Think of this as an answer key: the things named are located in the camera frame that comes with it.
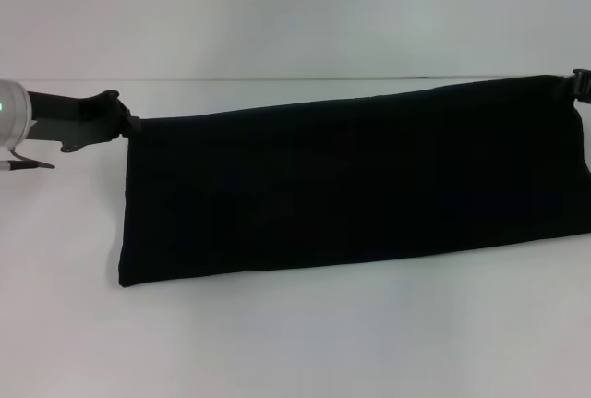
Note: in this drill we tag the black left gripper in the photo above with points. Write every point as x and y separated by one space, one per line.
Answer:
78 118

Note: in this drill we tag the black shirt with white print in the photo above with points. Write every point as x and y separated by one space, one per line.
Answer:
346 176

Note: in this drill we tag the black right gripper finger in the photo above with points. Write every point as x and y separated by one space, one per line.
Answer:
582 86

